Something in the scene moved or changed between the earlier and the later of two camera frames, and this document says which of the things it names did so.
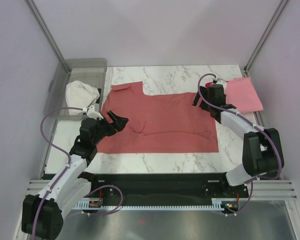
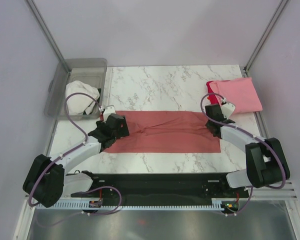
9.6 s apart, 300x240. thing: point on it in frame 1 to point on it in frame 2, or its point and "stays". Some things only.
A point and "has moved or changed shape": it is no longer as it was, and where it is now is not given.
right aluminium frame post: x=264 y=36 stays
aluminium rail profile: x=272 y=189 stays
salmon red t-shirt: x=158 y=123 has moved or changed shape
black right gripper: x=204 y=91 to x=206 y=124
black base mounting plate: x=109 y=186 stays
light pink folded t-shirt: x=240 y=93 stays
